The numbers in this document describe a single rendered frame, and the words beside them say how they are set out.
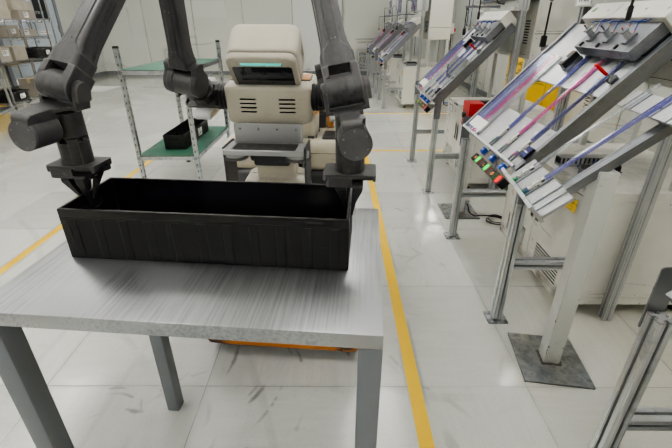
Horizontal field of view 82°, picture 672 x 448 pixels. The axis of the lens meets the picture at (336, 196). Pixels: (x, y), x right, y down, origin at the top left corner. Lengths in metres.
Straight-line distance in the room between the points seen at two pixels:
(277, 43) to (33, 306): 0.84
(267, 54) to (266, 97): 0.15
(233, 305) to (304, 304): 0.12
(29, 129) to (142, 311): 0.37
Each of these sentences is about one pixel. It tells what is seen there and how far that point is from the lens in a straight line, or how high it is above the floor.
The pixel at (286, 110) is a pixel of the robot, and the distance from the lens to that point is 1.25.
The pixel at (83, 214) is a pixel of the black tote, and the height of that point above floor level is 0.90.
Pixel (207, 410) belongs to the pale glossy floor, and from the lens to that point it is 1.61.
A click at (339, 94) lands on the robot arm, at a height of 1.13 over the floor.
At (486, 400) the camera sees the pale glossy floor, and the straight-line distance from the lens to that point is 1.66.
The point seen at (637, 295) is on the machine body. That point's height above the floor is 0.11.
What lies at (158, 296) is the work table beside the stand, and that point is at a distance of 0.77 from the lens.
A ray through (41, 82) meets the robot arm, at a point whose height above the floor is 1.14.
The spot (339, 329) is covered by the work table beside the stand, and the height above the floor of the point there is 0.80.
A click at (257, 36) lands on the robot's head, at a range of 1.22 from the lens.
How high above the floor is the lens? 1.24
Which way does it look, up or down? 24 degrees down
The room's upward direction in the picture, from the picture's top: straight up
